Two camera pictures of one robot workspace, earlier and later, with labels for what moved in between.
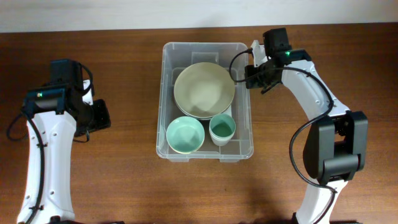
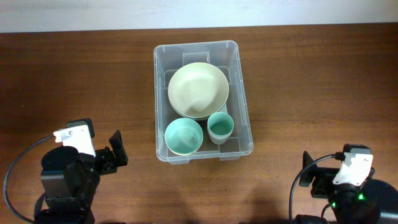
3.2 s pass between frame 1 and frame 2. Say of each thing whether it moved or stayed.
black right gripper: moved
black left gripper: moved
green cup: stayed
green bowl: stayed
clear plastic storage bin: moved
